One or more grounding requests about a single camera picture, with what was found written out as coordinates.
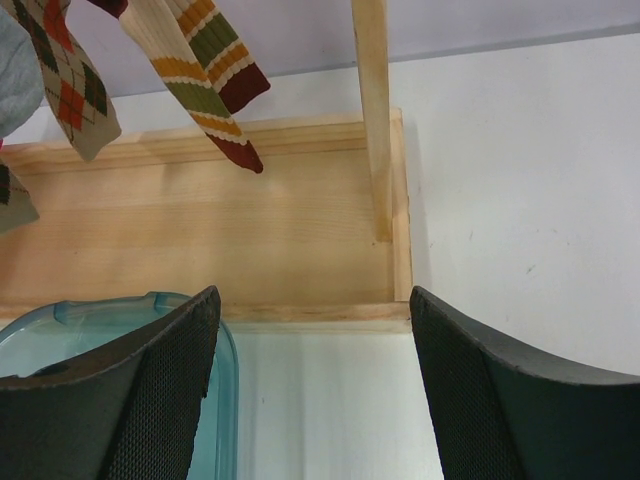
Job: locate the argyle patterned sock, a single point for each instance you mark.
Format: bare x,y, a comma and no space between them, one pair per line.
73,88

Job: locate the wooden clothes rack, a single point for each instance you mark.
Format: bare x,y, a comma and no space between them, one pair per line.
319,241

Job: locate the cream striped sock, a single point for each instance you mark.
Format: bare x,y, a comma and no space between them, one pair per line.
202,62

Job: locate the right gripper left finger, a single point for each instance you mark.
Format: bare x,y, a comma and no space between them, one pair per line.
127,409

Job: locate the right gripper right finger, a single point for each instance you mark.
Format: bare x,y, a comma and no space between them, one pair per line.
503,409

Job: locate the blue translucent plastic bin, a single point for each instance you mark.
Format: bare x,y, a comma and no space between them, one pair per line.
220,415

